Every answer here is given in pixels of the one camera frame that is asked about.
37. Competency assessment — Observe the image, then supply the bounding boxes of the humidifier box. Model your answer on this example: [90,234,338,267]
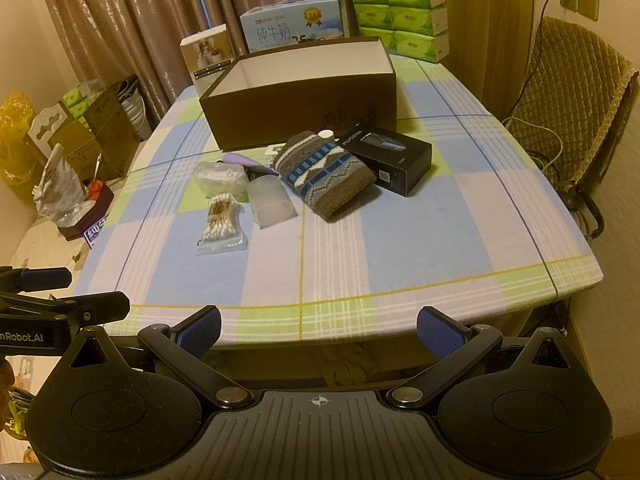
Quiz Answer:
[180,24,237,97]

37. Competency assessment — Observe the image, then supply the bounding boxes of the bag of cotton swabs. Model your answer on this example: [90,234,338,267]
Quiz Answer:
[196,192,250,257]

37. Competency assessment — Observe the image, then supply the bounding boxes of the wooden door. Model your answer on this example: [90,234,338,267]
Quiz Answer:
[400,0,540,76]

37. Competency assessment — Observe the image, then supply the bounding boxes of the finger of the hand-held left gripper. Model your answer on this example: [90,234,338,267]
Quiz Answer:
[0,291,132,328]
[0,267,72,292]

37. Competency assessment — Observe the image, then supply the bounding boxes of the small green tissue packs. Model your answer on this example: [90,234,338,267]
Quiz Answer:
[63,86,92,122]

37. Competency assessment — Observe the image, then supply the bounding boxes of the brown cardboard box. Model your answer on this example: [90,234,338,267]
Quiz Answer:
[199,36,398,152]

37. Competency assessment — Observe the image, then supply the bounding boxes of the translucent plastic cup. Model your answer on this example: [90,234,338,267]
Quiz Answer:
[247,175,297,229]

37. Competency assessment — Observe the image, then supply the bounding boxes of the black product box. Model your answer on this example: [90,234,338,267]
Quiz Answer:
[336,122,433,197]

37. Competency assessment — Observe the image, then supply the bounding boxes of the white hanger card packaging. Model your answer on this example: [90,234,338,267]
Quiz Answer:
[25,101,69,162]

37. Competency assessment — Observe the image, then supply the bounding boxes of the blue milk carton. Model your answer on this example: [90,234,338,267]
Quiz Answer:
[239,0,351,57]

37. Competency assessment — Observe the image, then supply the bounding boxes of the stack of green tissue packs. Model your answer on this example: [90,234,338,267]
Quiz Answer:
[348,0,450,65]

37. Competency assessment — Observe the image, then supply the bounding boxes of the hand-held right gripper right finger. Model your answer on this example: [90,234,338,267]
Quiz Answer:
[385,306,583,410]

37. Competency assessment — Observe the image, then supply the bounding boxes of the knit-covered hot water bottle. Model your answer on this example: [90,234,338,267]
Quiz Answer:
[271,129,379,224]

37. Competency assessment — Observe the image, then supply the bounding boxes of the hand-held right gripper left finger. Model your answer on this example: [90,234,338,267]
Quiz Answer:
[62,306,256,410]

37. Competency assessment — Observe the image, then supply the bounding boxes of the white cable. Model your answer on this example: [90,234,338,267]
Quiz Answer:
[501,116,566,173]

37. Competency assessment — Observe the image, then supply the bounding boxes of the stack of white bowls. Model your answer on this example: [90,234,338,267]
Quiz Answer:
[117,80,152,142]

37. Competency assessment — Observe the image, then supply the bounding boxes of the purple bottle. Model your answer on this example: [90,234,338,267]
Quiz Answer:
[221,152,279,177]

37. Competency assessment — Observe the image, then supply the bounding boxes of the crinkled clear plastic bag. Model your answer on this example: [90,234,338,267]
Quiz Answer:
[32,144,97,227]

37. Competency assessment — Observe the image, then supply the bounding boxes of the yellow plastic bag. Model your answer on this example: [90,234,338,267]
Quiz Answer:
[0,92,39,192]

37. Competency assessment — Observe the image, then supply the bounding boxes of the brown shipping carton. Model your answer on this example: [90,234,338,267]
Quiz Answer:
[50,75,144,182]

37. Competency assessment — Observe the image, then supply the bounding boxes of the chair with quilted cover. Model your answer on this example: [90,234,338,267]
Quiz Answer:
[501,16,640,241]

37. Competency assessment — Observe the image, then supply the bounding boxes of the bag of cotton pads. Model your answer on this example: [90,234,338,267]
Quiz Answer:
[195,161,250,204]

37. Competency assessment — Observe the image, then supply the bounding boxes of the dark red box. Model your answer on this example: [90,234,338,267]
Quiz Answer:
[57,180,117,242]

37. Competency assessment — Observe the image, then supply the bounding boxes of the brown curtain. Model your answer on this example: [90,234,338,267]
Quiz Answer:
[32,0,373,128]

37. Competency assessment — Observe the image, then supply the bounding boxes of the blue and white carton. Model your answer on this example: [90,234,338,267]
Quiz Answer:
[81,214,112,252]

